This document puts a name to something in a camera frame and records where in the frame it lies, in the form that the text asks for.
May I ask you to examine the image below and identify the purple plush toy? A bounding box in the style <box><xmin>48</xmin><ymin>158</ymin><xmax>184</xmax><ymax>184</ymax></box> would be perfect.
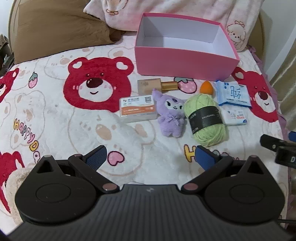
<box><xmin>152</xmin><ymin>88</ymin><xmax>187</xmax><ymax>138</ymax></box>

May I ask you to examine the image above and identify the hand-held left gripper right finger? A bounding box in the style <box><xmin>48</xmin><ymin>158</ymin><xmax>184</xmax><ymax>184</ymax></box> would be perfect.
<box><xmin>181</xmin><ymin>146</ymin><xmax>266</xmax><ymax>194</ymax></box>

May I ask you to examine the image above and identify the brown pillow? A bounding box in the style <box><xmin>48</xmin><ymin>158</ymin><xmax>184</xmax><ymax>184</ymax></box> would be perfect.
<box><xmin>10</xmin><ymin>0</ymin><xmax>116</xmax><ymax>65</ymax></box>

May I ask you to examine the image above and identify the beige curtain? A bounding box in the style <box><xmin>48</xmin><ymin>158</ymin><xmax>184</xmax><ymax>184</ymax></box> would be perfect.
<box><xmin>269</xmin><ymin>53</ymin><xmax>296</xmax><ymax>138</ymax></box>

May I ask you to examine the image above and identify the white orange card box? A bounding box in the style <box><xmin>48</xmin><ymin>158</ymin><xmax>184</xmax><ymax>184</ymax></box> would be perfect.
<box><xmin>119</xmin><ymin>95</ymin><xmax>158</xmax><ymax>123</ymax></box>

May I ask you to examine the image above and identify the foundation bottle with gold cap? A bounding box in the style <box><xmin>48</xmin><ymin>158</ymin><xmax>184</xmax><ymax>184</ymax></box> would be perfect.
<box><xmin>137</xmin><ymin>79</ymin><xmax>178</xmax><ymax>95</ymax></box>

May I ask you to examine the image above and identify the pink printed quilt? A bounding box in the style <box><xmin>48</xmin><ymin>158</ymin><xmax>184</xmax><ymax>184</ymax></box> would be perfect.
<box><xmin>83</xmin><ymin>0</ymin><xmax>264</xmax><ymax>53</ymax></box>

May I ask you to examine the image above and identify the blue wet wipes packet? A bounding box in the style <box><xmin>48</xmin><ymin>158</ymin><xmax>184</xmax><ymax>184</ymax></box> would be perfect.
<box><xmin>216</xmin><ymin>80</ymin><xmax>253</xmax><ymax>108</ymax></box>

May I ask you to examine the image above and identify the tan headboard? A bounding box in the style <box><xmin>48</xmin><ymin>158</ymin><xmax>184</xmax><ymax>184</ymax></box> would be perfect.
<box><xmin>258</xmin><ymin>10</ymin><xmax>272</xmax><ymax>80</ymax></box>

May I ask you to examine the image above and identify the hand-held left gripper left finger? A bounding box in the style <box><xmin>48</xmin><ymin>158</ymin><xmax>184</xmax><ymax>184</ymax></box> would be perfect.
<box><xmin>33</xmin><ymin>146</ymin><xmax>120</xmax><ymax>194</ymax></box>

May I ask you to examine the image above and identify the orange makeup sponge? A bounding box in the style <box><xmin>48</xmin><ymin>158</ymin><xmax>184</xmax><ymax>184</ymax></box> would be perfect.
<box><xmin>200</xmin><ymin>80</ymin><xmax>214</xmax><ymax>94</ymax></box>

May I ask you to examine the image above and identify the green yarn ball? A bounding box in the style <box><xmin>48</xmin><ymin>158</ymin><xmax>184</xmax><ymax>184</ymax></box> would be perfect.
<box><xmin>184</xmin><ymin>93</ymin><xmax>228</xmax><ymax>147</ymax></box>

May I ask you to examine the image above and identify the bear printed blanket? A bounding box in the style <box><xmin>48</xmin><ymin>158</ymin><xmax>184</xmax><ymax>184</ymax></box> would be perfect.
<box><xmin>0</xmin><ymin>30</ymin><xmax>294</xmax><ymax>235</ymax></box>

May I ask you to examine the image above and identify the dark bedside object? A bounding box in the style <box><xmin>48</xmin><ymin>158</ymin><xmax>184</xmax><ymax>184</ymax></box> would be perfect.
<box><xmin>0</xmin><ymin>34</ymin><xmax>15</xmax><ymax>77</ymax></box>

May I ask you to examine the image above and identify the small white tissue packet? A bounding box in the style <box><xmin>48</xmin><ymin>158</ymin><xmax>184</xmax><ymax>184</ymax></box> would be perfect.
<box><xmin>220</xmin><ymin>109</ymin><xmax>248</xmax><ymax>126</ymax></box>

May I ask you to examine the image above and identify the pink cardboard box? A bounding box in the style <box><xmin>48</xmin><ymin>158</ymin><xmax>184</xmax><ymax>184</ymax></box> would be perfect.
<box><xmin>134</xmin><ymin>13</ymin><xmax>240</xmax><ymax>78</ymax></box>

